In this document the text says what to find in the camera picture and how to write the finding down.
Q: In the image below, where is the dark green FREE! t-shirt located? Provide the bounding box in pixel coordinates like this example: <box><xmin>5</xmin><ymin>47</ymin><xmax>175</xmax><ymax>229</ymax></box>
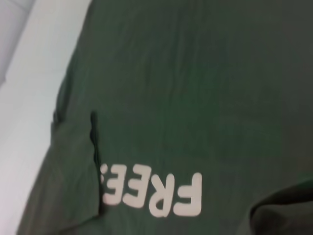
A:
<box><xmin>13</xmin><ymin>0</ymin><xmax>313</xmax><ymax>235</ymax></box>

